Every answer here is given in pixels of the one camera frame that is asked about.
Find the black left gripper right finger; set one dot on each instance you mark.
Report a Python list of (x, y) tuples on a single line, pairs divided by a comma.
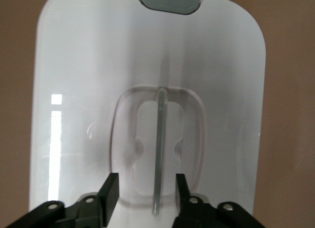
[(187, 208)]

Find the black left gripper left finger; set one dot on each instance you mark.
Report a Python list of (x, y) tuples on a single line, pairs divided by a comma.
[(108, 198)]

